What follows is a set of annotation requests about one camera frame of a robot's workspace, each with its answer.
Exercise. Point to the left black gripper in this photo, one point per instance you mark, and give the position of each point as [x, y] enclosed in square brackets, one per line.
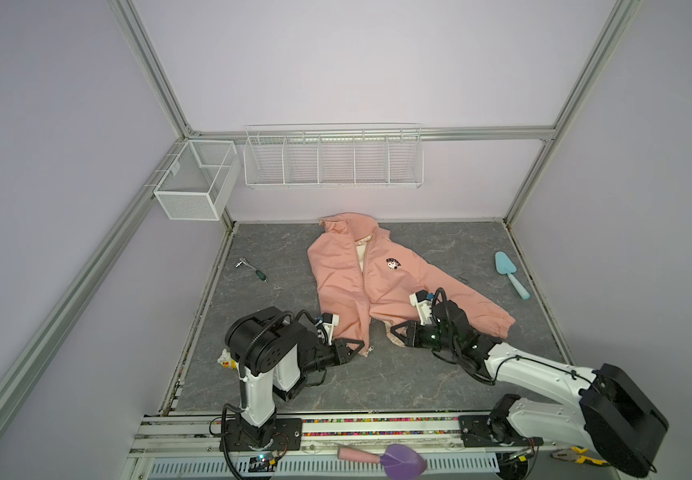
[340, 351]

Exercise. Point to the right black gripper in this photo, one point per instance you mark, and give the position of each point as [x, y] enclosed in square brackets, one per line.
[414, 327]

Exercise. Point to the pink zip jacket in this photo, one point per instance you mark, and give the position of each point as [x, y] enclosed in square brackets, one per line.
[362, 276]

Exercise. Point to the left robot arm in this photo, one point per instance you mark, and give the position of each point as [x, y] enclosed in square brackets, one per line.
[275, 352]

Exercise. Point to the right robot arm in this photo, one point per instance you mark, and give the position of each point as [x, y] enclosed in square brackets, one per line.
[601, 409]

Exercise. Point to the teal plastic trowel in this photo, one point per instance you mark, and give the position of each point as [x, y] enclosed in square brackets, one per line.
[505, 266]

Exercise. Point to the small colourful toy figure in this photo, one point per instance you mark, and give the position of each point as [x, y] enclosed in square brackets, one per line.
[226, 360]

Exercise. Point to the white mesh box basket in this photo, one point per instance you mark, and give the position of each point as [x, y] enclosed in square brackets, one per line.
[199, 180]

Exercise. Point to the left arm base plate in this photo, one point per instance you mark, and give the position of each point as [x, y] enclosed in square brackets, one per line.
[276, 434]

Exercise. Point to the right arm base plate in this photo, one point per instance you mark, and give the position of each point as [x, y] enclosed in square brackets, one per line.
[481, 431]

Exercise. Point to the small green-handled screwdriver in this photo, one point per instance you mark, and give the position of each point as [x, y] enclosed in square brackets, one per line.
[243, 262]

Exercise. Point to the purple pink-handled scoop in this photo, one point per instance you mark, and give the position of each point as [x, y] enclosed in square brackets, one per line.
[399, 462]

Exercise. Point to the white wire shelf basket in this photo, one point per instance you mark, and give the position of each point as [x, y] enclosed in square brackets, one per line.
[355, 155]

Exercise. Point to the yellow-handled pliers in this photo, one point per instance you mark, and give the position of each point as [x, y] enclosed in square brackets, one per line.
[580, 456]

